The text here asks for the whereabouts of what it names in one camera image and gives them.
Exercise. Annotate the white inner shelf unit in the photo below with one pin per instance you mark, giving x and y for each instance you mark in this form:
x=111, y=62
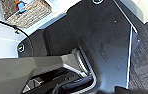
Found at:
x=143, y=8

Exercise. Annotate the woven brown basket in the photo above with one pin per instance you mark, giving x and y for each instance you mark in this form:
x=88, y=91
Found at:
x=36, y=15

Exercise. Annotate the blue white bottle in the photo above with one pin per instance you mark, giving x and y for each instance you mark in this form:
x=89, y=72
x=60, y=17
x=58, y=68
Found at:
x=21, y=6

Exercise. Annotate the thick grey robot torso limb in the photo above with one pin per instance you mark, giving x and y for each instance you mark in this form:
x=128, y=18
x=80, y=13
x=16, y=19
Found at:
x=23, y=68

